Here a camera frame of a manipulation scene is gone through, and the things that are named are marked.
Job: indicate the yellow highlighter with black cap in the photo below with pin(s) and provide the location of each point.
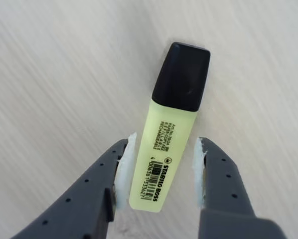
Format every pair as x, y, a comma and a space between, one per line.
151, 154

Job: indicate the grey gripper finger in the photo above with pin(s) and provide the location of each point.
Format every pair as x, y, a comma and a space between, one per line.
226, 199
84, 199

